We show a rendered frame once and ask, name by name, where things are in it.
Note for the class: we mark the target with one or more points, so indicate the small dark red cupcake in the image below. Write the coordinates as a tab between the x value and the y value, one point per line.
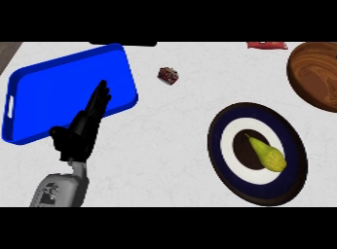
167	75

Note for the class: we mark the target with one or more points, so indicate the brown wooden bowl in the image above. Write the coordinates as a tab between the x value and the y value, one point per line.
319	81

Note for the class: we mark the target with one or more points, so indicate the yellow-green lemon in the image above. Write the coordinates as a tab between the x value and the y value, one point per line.
268	155

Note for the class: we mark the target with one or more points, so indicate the blue plastic tray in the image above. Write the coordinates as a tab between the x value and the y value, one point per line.
57	84

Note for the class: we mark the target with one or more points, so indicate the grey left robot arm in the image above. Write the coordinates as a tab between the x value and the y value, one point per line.
61	189

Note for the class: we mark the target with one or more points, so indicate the red flat object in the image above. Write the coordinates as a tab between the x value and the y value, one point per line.
268	45

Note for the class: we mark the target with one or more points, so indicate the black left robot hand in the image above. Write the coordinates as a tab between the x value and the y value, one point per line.
82	129

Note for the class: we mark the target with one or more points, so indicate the dark blue white plate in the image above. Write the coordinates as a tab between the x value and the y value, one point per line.
226	136

